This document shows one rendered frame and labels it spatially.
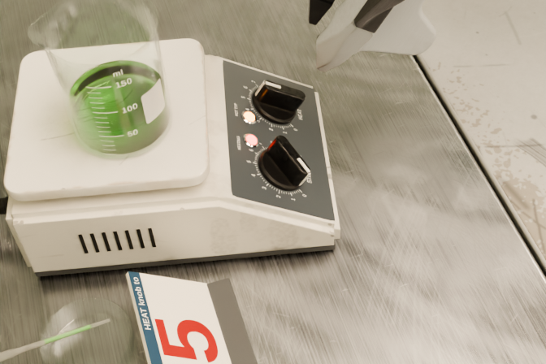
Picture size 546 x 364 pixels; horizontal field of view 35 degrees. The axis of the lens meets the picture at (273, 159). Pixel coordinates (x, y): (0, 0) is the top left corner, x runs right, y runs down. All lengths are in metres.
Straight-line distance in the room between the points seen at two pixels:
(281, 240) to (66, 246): 0.13
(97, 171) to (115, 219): 0.03
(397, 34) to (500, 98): 0.18
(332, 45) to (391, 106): 0.16
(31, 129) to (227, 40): 0.22
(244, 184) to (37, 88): 0.15
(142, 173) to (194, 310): 0.09
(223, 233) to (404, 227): 0.13
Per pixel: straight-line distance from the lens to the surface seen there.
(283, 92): 0.58
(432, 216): 0.60
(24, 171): 0.53
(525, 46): 0.72
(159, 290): 0.53
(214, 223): 0.53
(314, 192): 0.56
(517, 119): 0.66
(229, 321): 0.55
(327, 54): 0.52
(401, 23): 0.51
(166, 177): 0.51
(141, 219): 0.53
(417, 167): 0.62
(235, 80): 0.59
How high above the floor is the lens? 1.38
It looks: 50 degrees down
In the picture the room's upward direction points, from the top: 3 degrees counter-clockwise
